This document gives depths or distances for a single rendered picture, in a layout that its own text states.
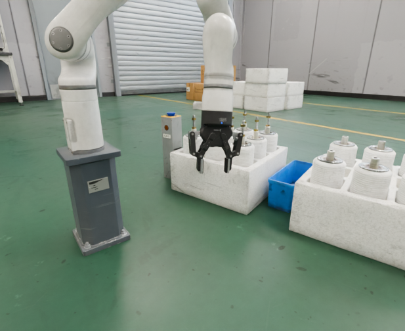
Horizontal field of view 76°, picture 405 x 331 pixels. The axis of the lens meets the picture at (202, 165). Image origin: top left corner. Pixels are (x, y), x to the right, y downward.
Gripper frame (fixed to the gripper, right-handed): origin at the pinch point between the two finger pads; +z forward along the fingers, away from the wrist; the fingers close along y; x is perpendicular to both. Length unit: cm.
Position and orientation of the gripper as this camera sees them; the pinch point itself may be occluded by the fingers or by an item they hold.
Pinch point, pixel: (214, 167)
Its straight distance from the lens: 66.1
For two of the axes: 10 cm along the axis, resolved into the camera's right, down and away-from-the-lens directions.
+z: -0.4, 9.8, 2.1
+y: 9.6, -0.2, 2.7
